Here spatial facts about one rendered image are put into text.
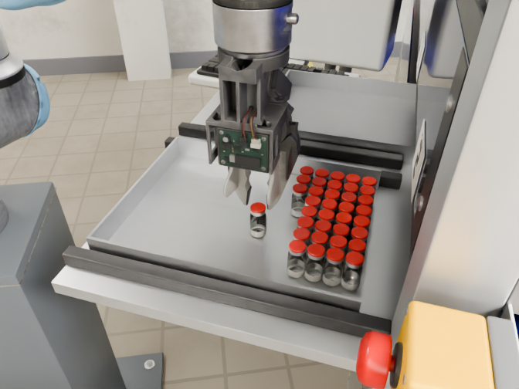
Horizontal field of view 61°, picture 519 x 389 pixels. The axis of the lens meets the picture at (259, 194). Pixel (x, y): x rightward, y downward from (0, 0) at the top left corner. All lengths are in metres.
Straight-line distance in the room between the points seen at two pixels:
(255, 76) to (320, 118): 0.49
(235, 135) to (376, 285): 0.25
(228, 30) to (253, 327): 0.31
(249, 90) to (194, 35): 3.03
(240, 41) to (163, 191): 0.34
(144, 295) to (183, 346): 1.02
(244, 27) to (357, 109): 0.55
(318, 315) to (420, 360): 0.19
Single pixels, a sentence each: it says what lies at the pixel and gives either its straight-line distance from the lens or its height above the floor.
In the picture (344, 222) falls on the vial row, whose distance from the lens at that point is 0.56.
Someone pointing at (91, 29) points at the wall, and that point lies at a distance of 3.53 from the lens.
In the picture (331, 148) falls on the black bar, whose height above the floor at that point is 0.90.
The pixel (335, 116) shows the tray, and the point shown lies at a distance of 0.90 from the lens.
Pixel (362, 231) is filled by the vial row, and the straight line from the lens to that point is 0.56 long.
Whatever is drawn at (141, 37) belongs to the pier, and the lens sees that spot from 3.28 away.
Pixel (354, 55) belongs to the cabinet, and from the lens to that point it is 1.33.
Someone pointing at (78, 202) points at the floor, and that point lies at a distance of 2.23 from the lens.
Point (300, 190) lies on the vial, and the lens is 0.61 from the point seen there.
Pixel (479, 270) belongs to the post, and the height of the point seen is 1.05.
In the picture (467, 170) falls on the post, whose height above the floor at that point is 1.14.
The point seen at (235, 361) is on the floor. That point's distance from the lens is 1.52.
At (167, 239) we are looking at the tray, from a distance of 0.61.
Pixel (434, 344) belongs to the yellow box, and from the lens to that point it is 0.34.
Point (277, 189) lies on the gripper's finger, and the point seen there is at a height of 0.97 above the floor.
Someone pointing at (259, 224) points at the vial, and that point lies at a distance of 0.58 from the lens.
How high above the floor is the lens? 1.29
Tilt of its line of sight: 38 degrees down
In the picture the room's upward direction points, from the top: straight up
